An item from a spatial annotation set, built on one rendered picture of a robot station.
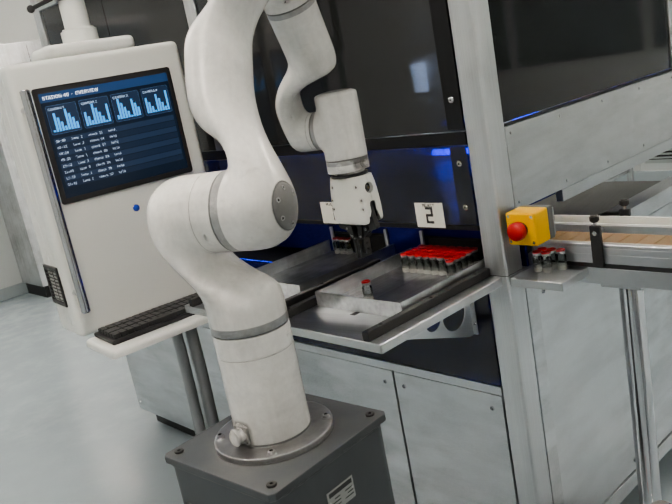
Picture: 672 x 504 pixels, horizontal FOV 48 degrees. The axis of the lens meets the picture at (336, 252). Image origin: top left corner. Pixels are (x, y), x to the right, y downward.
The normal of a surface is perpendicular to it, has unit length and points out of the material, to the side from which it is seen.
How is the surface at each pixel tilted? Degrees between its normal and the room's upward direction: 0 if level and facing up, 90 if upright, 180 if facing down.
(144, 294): 90
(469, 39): 90
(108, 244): 90
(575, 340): 90
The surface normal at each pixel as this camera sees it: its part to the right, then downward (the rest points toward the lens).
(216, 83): 0.04, -0.09
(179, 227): -0.37, 0.40
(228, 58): 0.41, -0.05
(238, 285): 0.06, -0.76
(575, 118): 0.68, 0.05
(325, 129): -0.56, 0.29
